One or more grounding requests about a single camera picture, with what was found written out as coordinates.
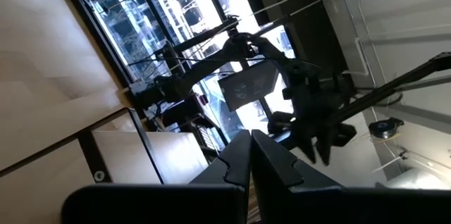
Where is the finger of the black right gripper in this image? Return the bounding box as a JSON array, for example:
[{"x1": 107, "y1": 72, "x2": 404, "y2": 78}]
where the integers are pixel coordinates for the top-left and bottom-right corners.
[
  {"x1": 315, "y1": 125, "x2": 336, "y2": 167},
  {"x1": 291, "y1": 121, "x2": 317, "y2": 164}
]

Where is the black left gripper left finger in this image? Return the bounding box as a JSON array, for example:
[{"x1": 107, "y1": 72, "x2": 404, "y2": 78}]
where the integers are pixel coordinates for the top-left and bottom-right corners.
[{"x1": 190, "y1": 129, "x2": 253, "y2": 197}]

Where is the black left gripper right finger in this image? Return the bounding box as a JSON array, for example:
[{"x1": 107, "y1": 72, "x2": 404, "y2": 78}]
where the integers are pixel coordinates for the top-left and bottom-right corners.
[{"x1": 251, "y1": 129, "x2": 342, "y2": 197}]

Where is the dark monitor screen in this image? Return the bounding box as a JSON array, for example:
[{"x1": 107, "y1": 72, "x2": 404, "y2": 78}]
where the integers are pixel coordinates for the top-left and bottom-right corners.
[{"x1": 217, "y1": 61, "x2": 280, "y2": 113}]

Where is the wooden shelf with black legs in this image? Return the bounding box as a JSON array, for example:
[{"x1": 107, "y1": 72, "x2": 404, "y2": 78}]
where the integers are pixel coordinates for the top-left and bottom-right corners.
[{"x1": 0, "y1": 106, "x2": 165, "y2": 224}]

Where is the black ceiling cable reel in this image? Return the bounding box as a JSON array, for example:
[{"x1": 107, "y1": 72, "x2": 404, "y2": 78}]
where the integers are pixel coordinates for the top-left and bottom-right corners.
[{"x1": 368, "y1": 117, "x2": 405, "y2": 139}]

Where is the black overhead frame strut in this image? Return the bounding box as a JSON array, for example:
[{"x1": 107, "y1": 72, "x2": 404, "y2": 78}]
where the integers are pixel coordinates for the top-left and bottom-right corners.
[{"x1": 334, "y1": 51, "x2": 451, "y2": 126}]

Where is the black aluminium table frame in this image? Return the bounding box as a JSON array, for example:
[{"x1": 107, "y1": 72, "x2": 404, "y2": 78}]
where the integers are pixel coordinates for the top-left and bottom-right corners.
[{"x1": 20, "y1": 0, "x2": 142, "y2": 93}]

